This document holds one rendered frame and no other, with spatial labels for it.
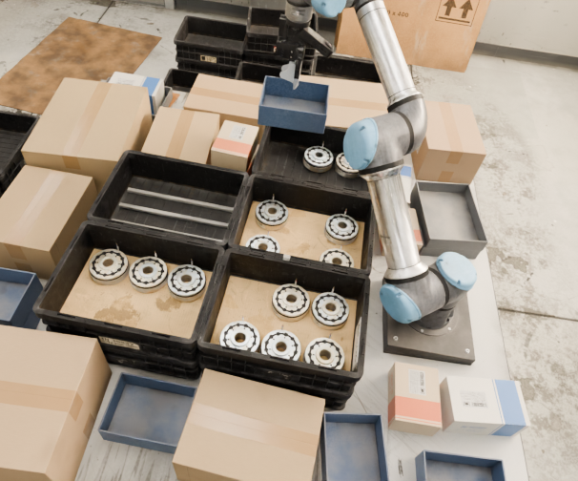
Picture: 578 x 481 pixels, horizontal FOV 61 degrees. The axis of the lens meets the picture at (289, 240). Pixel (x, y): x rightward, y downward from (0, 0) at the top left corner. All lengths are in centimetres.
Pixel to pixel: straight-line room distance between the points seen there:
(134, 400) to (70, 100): 106
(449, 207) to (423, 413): 79
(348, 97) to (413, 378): 108
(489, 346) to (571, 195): 199
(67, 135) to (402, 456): 139
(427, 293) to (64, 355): 89
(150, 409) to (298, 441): 41
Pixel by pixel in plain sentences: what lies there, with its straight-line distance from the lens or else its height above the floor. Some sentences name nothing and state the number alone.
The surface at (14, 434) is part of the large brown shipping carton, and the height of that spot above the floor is 90.
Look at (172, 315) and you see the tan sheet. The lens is 135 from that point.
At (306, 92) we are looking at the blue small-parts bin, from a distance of 159.
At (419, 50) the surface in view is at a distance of 408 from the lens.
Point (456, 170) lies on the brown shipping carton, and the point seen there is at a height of 77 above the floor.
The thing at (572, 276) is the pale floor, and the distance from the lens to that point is 301.
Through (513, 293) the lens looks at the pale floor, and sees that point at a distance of 276.
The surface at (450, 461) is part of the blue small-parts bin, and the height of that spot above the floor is 71.
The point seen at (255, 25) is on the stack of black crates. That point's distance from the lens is 319.
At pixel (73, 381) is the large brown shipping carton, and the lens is 123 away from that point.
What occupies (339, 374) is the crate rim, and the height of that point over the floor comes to 93.
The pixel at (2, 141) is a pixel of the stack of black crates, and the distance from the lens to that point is 267.
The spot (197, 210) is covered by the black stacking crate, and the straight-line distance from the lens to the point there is 157.
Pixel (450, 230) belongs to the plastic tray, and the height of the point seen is 75.
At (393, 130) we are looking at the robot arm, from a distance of 125.
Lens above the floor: 199
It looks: 51 degrees down
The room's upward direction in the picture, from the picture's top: 9 degrees clockwise
